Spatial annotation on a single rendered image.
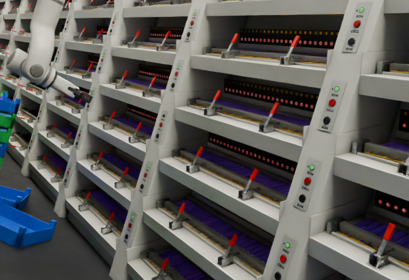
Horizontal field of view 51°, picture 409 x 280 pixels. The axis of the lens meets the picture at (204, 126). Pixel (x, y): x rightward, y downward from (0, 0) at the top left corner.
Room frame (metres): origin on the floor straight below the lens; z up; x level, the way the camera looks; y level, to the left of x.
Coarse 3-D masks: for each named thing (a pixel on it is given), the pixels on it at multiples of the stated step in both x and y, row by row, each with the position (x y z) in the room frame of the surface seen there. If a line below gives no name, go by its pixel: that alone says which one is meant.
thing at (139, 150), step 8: (96, 112) 2.11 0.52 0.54; (104, 112) 2.14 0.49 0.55; (112, 112) 2.16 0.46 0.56; (120, 112) 2.19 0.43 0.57; (128, 112) 2.15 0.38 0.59; (88, 120) 2.10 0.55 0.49; (96, 120) 2.12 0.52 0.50; (144, 120) 2.02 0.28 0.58; (88, 128) 2.10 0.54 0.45; (96, 128) 2.01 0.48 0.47; (120, 128) 1.98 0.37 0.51; (104, 136) 1.94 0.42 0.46; (112, 136) 1.87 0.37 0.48; (120, 136) 1.84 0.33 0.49; (128, 136) 1.85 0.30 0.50; (112, 144) 1.88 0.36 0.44; (120, 144) 1.81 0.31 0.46; (128, 144) 1.74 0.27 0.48; (136, 144) 1.73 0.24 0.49; (144, 144) 1.73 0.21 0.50; (128, 152) 1.75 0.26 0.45; (136, 152) 1.69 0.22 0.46; (144, 152) 1.63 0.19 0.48
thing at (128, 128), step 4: (104, 120) 2.10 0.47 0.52; (108, 120) 2.08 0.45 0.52; (112, 120) 2.05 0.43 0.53; (120, 124) 1.97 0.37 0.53; (124, 124) 1.96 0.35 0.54; (124, 128) 1.94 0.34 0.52; (128, 128) 1.90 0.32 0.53; (132, 128) 1.88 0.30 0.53; (128, 132) 1.91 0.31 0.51; (132, 132) 1.87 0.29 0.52; (140, 132) 1.82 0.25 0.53; (148, 136) 1.76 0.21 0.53; (144, 140) 1.75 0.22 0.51
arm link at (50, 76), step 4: (52, 68) 1.64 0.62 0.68; (52, 72) 1.63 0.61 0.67; (48, 76) 1.62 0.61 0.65; (52, 76) 1.63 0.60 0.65; (44, 80) 1.62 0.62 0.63; (48, 80) 1.62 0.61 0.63; (52, 80) 1.64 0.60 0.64; (40, 84) 1.63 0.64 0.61; (44, 84) 1.63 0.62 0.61; (48, 84) 1.63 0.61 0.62
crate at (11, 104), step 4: (4, 96) 2.38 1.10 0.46; (0, 100) 2.19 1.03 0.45; (4, 100) 2.21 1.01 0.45; (8, 100) 2.37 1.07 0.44; (12, 100) 2.33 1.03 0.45; (16, 100) 2.25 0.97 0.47; (20, 100) 2.26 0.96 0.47; (0, 104) 2.20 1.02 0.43; (4, 104) 2.21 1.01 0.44; (8, 104) 2.22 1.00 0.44; (12, 104) 2.24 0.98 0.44; (16, 104) 2.25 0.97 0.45; (0, 108) 2.20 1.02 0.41; (4, 108) 2.22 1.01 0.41; (8, 108) 2.23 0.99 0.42; (12, 108) 2.24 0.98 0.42; (16, 108) 2.26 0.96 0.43; (12, 112) 2.25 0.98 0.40; (16, 112) 2.26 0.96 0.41
